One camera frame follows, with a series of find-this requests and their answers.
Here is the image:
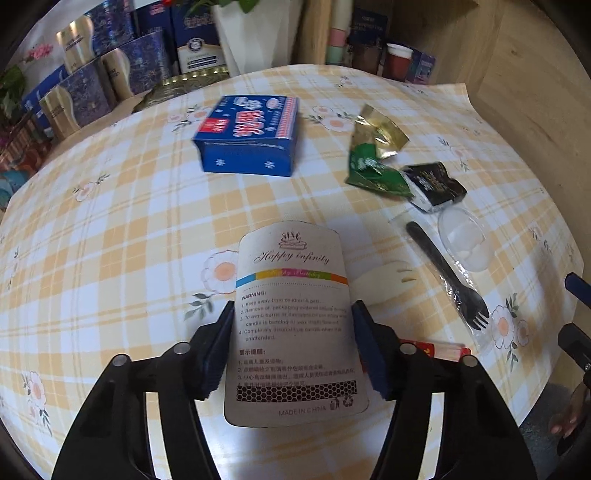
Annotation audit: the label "green foil wrapper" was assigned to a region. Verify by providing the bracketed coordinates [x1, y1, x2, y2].
[345, 142, 416, 200]

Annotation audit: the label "white angular vase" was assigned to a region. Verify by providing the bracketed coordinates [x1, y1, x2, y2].
[210, 0, 305, 78]

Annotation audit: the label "yellow plaid tablecloth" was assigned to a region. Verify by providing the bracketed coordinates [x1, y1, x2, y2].
[0, 62, 583, 462]

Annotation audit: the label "red candle packet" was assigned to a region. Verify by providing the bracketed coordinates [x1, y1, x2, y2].
[399, 340, 472, 366]

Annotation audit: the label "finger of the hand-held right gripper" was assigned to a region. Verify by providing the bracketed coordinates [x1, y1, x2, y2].
[564, 272, 591, 304]
[558, 323, 591, 372]

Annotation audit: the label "black tissue packet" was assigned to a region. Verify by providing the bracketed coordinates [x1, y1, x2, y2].
[401, 162, 468, 214]

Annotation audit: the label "pink artificial blossom branches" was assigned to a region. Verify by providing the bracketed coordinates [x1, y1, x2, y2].
[0, 41, 56, 125]

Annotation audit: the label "blue cardboard box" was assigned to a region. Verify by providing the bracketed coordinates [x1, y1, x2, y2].
[194, 95, 300, 178]

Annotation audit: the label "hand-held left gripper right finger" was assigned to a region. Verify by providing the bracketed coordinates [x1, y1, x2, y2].
[352, 300, 539, 480]

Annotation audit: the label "red rose plant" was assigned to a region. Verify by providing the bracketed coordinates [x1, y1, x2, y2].
[182, 0, 271, 14]

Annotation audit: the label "dark brown jar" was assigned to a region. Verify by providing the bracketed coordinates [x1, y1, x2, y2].
[353, 44, 384, 75]

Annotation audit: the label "cream plastic fork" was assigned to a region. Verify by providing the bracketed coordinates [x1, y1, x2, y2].
[350, 261, 414, 297]

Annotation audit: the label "small blue box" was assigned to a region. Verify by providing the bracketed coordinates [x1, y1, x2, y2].
[409, 48, 437, 84]

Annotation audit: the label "wooden shelf unit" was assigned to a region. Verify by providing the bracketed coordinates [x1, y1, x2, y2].
[291, 0, 485, 87]

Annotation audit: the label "beige printed card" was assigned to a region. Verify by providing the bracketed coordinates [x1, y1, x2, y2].
[224, 222, 370, 429]

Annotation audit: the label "clear plastic lid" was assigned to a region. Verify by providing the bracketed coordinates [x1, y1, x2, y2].
[438, 208, 491, 273]

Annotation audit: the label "dark blue box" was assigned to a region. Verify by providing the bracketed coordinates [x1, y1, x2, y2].
[353, 11, 389, 47]

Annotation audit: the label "black plastic fork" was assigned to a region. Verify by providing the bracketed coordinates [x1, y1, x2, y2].
[406, 222, 491, 331]

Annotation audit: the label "red woven basket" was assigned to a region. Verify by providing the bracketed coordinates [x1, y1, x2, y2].
[0, 122, 51, 184]

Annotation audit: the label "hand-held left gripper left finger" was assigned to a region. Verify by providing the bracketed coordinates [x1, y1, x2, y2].
[55, 302, 236, 480]

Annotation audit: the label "person's right hand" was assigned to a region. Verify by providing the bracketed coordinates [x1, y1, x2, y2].
[549, 383, 591, 439]

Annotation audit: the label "stack of pastel paper cups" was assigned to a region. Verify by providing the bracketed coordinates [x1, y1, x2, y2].
[325, 0, 354, 65]

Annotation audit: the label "stack of blue gift boxes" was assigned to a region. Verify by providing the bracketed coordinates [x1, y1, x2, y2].
[21, 0, 232, 141]

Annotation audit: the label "red cup with white lid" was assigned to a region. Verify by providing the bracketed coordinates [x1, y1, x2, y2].
[385, 44, 412, 82]

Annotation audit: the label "gold embossed tin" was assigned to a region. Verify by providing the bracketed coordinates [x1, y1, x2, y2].
[133, 66, 232, 114]

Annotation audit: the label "gold foil wrapper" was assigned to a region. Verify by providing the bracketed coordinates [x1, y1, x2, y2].
[349, 104, 410, 160]

